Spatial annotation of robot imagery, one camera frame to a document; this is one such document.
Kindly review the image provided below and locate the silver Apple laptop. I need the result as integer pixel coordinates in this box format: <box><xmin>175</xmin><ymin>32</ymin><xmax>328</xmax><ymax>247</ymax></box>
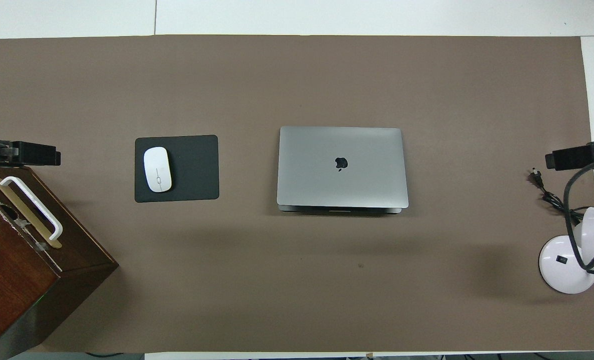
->
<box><xmin>276</xmin><ymin>126</ymin><xmax>409</xmax><ymax>216</ymax></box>

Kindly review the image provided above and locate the white computer mouse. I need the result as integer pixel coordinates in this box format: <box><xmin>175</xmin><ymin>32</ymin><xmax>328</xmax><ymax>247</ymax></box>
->
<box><xmin>143</xmin><ymin>146</ymin><xmax>173</xmax><ymax>193</ymax></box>

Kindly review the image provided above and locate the white desk lamp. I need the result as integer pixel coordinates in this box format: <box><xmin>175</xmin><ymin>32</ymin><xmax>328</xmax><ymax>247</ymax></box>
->
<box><xmin>538</xmin><ymin>206</ymin><xmax>594</xmax><ymax>295</ymax></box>

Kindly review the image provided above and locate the dark brown wooden box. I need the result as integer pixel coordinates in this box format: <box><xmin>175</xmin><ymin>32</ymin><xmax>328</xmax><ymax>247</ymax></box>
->
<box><xmin>0</xmin><ymin>165</ymin><xmax>119</xmax><ymax>360</ymax></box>

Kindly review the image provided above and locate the black mouse pad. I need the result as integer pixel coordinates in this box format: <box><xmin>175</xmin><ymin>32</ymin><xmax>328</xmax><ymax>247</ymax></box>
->
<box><xmin>134</xmin><ymin>134</ymin><xmax>220</xmax><ymax>203</ymax></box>

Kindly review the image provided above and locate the brown table mat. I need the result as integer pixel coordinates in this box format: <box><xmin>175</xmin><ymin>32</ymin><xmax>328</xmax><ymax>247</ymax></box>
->
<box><xmin>0</xmin><ymin>35</ymin><xmax>594</xmax><ymax>353</ymax></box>

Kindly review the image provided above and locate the black lamp power cable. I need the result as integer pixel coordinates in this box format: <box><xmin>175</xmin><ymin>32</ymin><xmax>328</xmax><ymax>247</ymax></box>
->
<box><xmin>529</xmin><ymin>169</ymin><xmax>585</xmax><ymax>223</ymax></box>

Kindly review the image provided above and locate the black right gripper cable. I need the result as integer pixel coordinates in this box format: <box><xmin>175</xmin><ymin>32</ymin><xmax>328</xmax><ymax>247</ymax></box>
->
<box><xmin>563</xmin><ymin>159</ymin><xmax>594</xmax><ymax>281</ymax></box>

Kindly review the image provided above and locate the white box handle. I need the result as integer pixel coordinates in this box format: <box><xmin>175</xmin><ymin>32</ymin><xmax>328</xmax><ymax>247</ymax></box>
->
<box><xmin>0</xmin><ymin>176</ymin><xmax>63</xmax><ymax>242</ymax></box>

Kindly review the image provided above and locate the gold box handle plate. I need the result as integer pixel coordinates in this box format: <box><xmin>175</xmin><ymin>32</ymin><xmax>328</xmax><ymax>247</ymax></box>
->
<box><xmin>0</xmin><ymin>176</ymin><xmax>62</xmax><ymax>249</ymax></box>

